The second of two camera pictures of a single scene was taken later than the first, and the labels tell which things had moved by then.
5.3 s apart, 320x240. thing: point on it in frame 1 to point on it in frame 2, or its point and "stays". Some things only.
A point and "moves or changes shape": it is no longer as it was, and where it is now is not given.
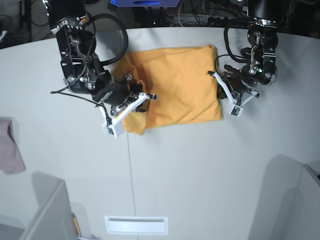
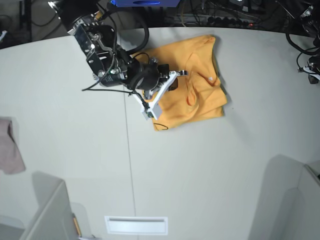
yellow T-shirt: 187,93 moves or changes shape
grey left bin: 54,219 stays
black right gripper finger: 221,93 to 312,79
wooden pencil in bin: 77,225 stays
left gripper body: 118,91 to 145,76
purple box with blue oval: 145,3 stays
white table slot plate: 137,225 stays
